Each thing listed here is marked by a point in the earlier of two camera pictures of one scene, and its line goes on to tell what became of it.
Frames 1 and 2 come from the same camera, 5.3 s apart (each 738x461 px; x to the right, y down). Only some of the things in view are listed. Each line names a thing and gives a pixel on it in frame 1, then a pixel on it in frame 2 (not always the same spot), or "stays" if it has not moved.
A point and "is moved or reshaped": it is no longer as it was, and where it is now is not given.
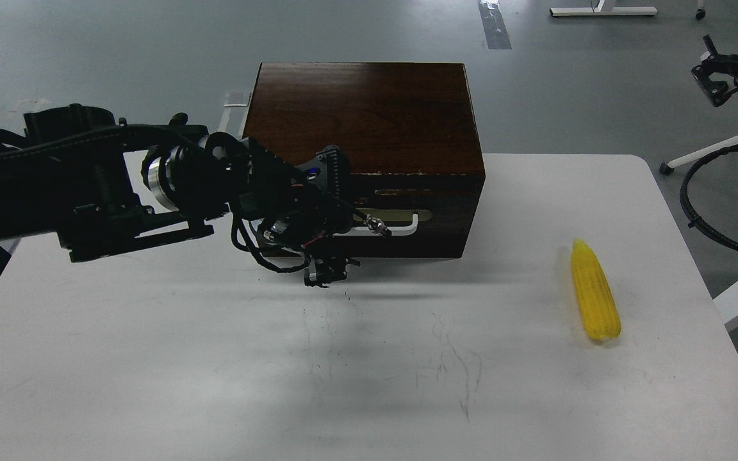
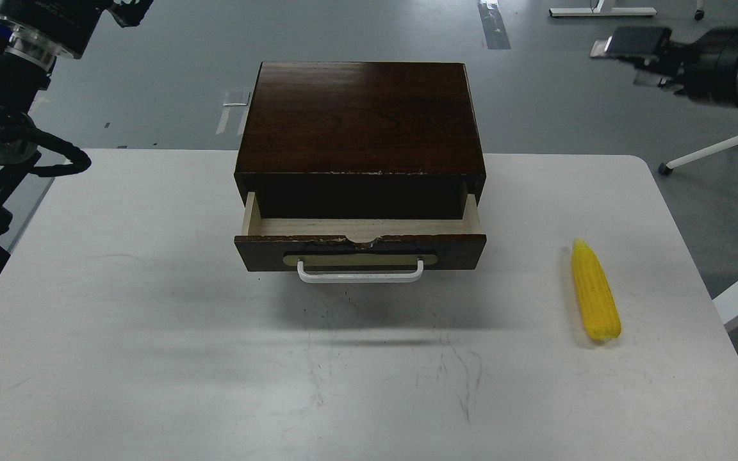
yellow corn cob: [594, 291] stays
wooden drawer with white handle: [423, 216] is moved or reshaped
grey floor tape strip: [493, 25] stays
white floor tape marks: [226, 113] stays
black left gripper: [287, 206] -> [66, 24]
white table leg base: [599, 10] stays
